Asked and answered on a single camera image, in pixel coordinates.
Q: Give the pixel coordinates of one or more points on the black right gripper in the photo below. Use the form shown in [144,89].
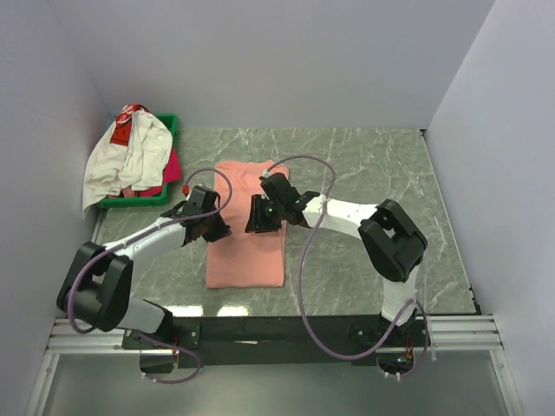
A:
[257,221]

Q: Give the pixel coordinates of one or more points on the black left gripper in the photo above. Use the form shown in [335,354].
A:
[221,231]

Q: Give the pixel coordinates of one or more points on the salmon pink t shirt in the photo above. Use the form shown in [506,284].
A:
[243,260]

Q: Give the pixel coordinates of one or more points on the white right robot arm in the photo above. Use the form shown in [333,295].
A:
[393,242]

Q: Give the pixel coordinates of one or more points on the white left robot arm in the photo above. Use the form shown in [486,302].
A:
[97,287]

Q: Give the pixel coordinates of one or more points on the magenta t shirt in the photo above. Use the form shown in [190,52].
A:
[171,173]

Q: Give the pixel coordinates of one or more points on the white t shirt red print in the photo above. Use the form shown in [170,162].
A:
[131,155]

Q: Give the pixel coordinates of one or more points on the black base beam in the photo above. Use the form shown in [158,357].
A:
[251,340]

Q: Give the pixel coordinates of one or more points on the green plastic basket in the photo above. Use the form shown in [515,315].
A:
[171,123]

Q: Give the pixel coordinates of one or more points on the aluminium rail frame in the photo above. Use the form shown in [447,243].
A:
[91,375]

